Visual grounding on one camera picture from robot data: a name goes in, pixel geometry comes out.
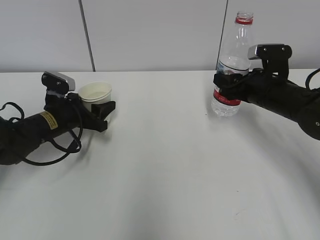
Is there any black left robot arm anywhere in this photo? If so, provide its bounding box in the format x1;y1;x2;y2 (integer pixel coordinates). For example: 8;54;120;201
0;93;116;166

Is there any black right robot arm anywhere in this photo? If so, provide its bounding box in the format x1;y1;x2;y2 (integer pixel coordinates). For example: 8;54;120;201
213;68;320;140

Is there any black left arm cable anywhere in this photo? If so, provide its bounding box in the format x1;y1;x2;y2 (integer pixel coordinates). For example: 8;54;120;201
0;97;83;166

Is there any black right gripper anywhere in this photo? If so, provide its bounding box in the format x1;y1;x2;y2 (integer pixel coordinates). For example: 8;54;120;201
213;68;289;103

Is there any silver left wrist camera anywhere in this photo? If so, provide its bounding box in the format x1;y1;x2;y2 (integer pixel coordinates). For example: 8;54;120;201
41;71;76;98

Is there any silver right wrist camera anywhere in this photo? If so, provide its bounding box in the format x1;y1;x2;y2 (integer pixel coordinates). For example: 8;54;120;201
247;43;293;79

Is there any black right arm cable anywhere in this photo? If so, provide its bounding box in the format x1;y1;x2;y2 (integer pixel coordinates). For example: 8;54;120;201
304;67;320;90

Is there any clear water bottle red label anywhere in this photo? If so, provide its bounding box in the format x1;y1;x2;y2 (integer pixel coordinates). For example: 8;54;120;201
211;11;254;117

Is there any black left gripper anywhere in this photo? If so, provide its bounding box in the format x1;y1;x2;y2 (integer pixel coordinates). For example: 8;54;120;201
44;92;116;132

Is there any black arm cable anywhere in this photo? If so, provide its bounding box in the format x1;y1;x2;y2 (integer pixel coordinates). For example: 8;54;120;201
0;97;83;166
304;67;320;90

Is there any white paper cup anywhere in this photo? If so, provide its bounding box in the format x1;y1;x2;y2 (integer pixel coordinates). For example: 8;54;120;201
78;82;112;113

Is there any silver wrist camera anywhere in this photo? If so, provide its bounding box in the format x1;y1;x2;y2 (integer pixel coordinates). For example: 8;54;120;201
41;71;76;98
247;43;293;79

